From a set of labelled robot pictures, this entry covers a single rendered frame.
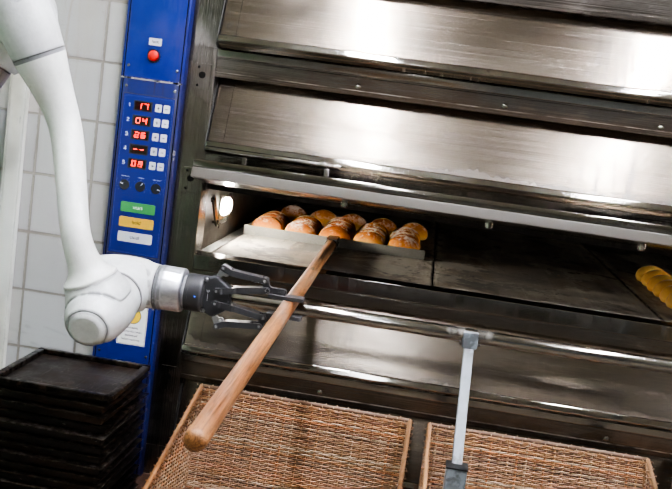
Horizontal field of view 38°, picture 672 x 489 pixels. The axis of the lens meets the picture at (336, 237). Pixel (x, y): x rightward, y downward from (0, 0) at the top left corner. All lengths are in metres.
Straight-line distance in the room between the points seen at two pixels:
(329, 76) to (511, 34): 0.45
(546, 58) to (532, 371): 0.77
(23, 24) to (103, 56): 0.69
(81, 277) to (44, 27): 0.46
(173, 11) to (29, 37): 0.66
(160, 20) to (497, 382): 1.22
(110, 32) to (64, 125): 0.68
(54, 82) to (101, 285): 0.39
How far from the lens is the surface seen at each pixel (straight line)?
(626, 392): 2.54
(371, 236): 2.94
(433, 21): 2.44
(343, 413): 2.50
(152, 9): 2.50
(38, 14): 1.90
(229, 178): 2.32
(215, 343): 2.53
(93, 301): 1.80
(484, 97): 2.42
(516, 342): 2.10
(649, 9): 2.49
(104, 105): 2.56
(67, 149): 1.90
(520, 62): 2.41
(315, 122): 2.44
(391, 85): 2.42
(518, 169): 2.41
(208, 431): 1.20
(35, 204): 2.64
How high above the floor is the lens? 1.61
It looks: 8 degrees down
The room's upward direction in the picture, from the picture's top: 8 degrees clockwise
